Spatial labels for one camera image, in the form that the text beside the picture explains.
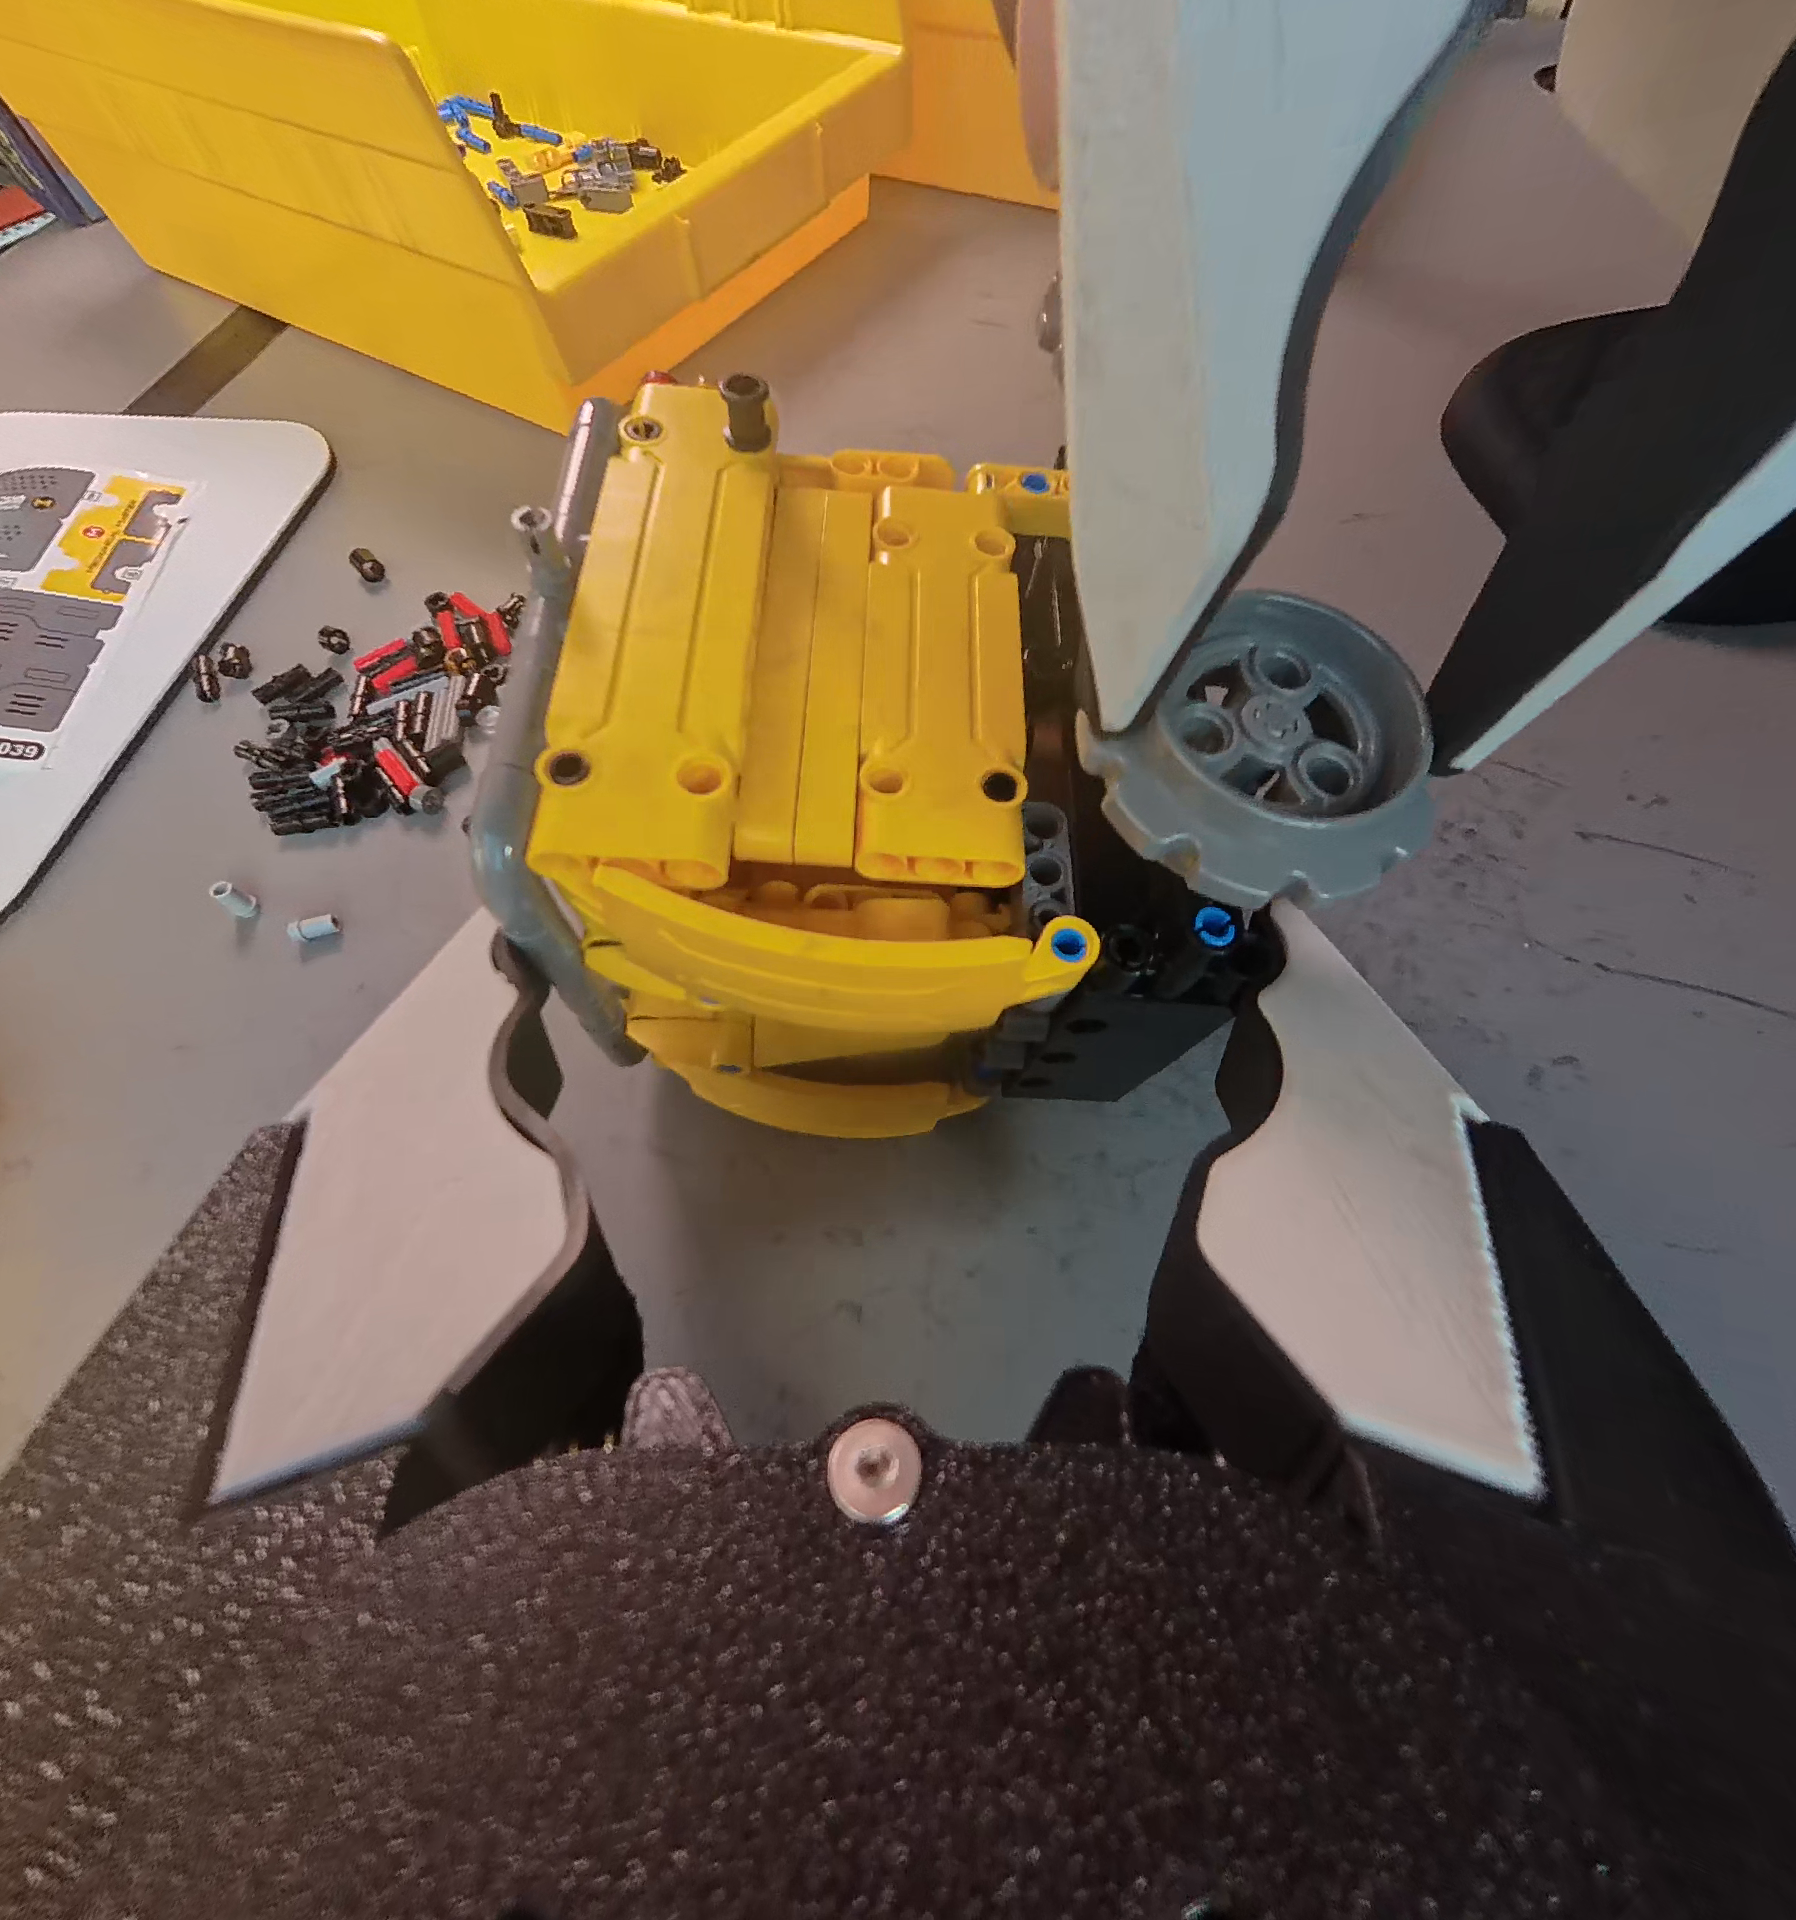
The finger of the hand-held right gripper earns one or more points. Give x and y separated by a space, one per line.
1199 299
1664 496

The yellow grey sticker sheet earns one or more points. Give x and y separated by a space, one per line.
29 660

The pile of black red pins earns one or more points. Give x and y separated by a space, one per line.
358 737

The white book stand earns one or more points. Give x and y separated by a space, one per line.
238 510

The heap of small lego parts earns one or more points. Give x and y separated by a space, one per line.
568 174

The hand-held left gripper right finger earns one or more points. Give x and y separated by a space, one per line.
1364 1231

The yellow black lego model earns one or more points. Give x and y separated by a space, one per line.
689 631

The yellow parts bin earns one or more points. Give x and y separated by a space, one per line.
238 151
960 89

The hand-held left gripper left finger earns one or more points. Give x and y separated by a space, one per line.
388 1245

